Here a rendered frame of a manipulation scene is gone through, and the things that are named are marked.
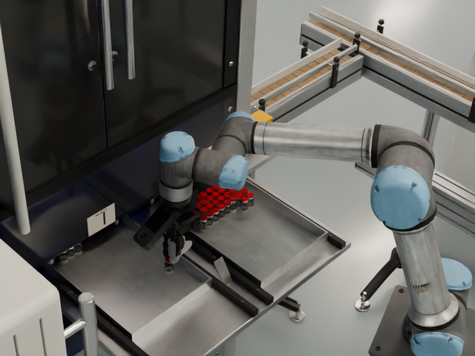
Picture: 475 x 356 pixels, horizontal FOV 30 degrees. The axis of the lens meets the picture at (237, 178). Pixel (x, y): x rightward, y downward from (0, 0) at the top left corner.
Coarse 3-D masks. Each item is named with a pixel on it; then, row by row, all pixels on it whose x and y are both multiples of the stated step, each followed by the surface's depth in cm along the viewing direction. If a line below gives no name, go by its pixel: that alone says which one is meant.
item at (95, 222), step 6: (114, 204) 219; (102, 210) 217; (108, 210) 219; (114, 210) 221; (96, 216) 216; (102, 216) 218; (108, 216) 220; (114, 216) 222; (90, 222) 216; (96, 222) 218; (102, 222) 219; (108, 222) 221; (90, 228) 217; (96, 228) 219; (90, 234) 218
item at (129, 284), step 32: (128, 224) 237; (96, 256) 228; (128, 256) 229; (160, 256) 229; (96, 288) 220; (128, 288) 220; (160, 288) 220; (192, 288) 221; (128, 320) 212; (160, 320) 211
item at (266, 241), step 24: (264, 192) 245; (240, 216) 242; (264, 216) 243; (288, 216) 243; (216, 240) 235; (240, 240) 235; (264, 240) 235; (288, 240) 236; (312, 240) 236; (240, 264) 228; (264, 264) 228; (288, 264) 226
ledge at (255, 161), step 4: (248, 156) 263; (252, 156) 263; (256, 156) 264; (260, 156) 264; (264, 156) 264; (268, 156) 264; (272, 156) 265; (276, 156) 267; (248, 160) 262; (252, 160) 262; (256, 160) 262; (260, 160) 262; (264, 160) 263; (268, 160) 264; (252, 164) 261; (256, 164) 261; (260, 164) 262; (248, 168) 259; (252, 168) 260; (256, 168) 261; (248, 172) 260
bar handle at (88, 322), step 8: (80, 296) 138; (88, 296) 137; (80, 304) 137; (88, 304) 137; (80, 312) 139; (88, 312) 138; (80, 320) 139; (88, 320) 139; (96, 320) 141; (64, 328) 138; (72, 328) 138; (80, 328) 139; (88, 328) 140; (96, 328) 141; (64, 336) 137; (88, 336) 141; (96, 336) 142; (88, 344) 143; (96, 344) 143; (88, 352) 144; (96, 352) 144
